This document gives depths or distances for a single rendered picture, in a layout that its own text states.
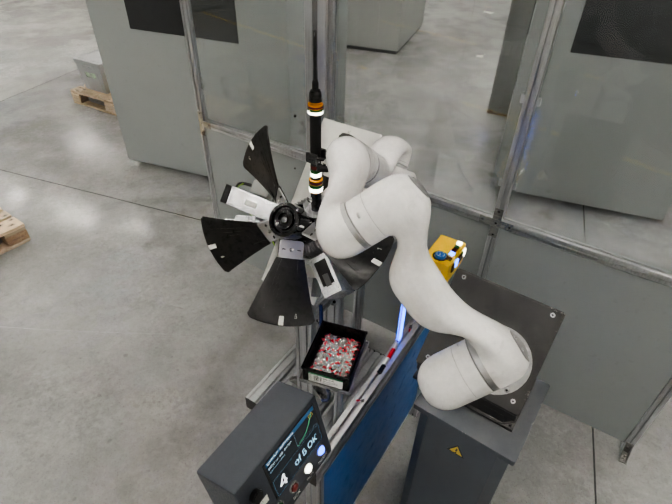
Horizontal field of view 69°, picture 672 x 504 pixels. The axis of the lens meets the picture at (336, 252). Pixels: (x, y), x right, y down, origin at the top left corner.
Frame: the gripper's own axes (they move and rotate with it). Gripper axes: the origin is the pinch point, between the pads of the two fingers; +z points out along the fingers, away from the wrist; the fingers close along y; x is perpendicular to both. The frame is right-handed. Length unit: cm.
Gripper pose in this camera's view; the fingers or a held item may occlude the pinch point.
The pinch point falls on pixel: (316, 155)
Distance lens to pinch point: 150.2
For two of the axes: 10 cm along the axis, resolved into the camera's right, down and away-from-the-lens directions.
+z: -8.4, -3.6, 4.0
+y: 5.4, -5.2, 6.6
